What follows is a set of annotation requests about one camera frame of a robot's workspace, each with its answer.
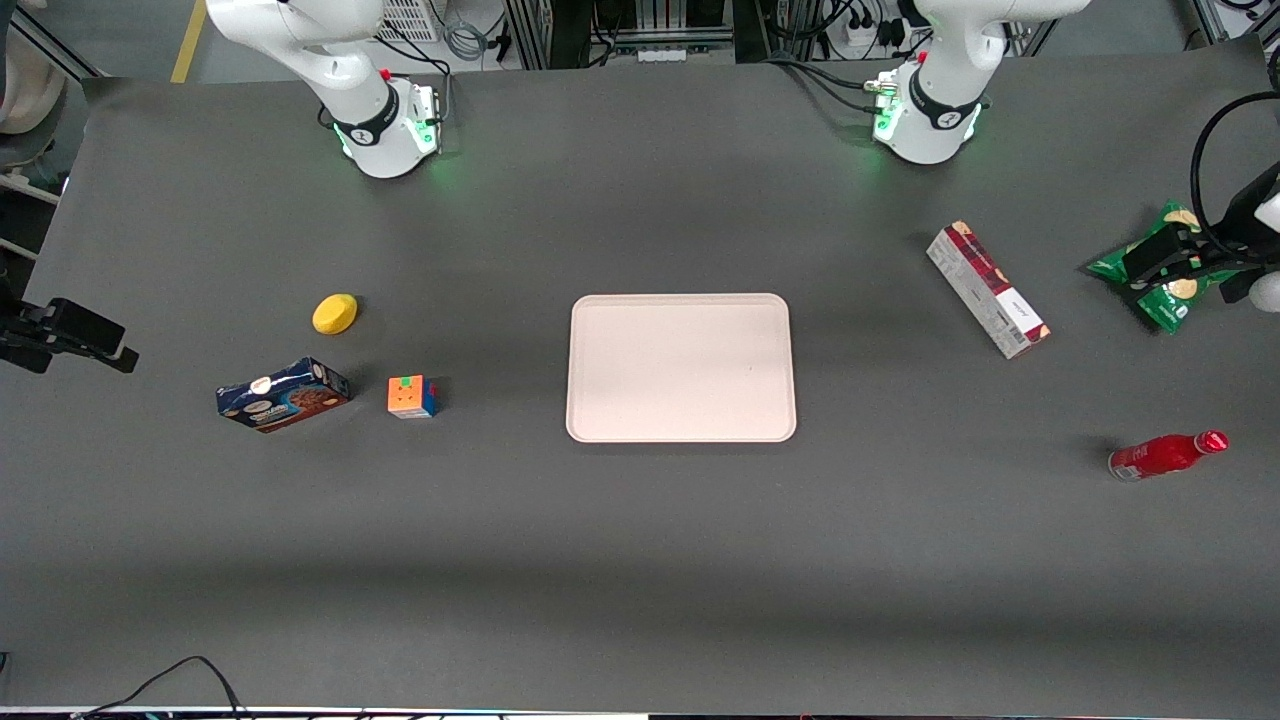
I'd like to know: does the red bottle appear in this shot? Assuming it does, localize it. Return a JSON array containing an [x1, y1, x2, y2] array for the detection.
[[1107, 430, 1231, 484]]

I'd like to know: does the pink plastic tray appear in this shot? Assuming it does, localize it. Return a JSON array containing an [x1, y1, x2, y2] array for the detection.
[[566, 293, 799, 444]]

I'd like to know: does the white perforated box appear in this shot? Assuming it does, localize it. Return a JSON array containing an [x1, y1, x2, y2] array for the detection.
[[377, 0, 442, 44]]

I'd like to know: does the green chips bag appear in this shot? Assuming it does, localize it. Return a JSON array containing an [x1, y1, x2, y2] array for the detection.
[[1085, 199, 1251, 335]]

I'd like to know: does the yellow lemon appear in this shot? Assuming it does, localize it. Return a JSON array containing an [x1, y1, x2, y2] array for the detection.
[[311, 293, 360, 336]]

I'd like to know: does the blue cookie box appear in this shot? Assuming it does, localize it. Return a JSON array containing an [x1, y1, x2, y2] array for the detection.
[[215, 357, 353, 434]]

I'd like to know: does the red cookie box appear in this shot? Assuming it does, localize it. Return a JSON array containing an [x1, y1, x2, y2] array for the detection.
[[926, 220, 1052, 360]]

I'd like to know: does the beige chair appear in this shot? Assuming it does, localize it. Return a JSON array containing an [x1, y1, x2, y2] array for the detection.
[[0, 0, 67, 137]]

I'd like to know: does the aluminium frame post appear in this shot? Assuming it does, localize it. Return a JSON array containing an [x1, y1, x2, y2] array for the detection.
[[503, 0, 553, 71]]

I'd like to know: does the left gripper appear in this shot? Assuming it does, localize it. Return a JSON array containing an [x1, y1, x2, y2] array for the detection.
[[1122, 163, 1280, 294]]

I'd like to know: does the colourful puzzle cube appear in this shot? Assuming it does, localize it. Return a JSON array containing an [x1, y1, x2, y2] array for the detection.
[[386, 374, 440, 421]]

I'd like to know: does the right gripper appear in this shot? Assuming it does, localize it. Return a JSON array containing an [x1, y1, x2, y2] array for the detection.
[[0, 297, 140, 374]]

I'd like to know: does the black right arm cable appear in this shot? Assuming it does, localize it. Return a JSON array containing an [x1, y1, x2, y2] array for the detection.
[[318, 25, 457, 131]]

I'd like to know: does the grey coiled cable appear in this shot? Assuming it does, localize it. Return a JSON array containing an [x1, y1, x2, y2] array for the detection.
[[443, 18, 493, 63]]

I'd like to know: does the black base cable bundle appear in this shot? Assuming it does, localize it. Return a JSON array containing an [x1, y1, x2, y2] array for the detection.
[[762, 52, 901, 113]]

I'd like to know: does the thin black table cable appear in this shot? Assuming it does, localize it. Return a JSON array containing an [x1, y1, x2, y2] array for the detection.
[[70, 655, 253, 720]]

